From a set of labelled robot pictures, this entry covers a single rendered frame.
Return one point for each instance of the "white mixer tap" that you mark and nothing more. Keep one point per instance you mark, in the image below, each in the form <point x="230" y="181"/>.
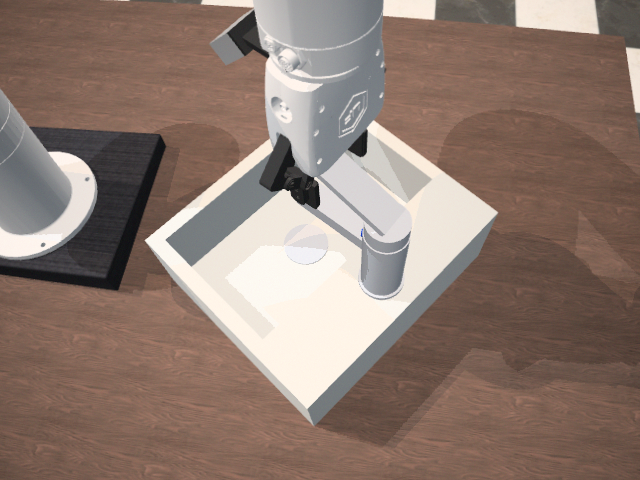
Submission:
<point x="359" y="209"/>

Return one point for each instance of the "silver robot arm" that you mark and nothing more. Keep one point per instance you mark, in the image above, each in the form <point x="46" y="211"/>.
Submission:
<point x="41" y="206"/>

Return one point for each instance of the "white square sink basin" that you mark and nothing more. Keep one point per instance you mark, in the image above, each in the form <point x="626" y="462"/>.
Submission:
<point x="284" y="284"/>

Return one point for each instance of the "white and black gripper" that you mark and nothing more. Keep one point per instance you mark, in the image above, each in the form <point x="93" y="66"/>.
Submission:
<point x="326" y="121"/>

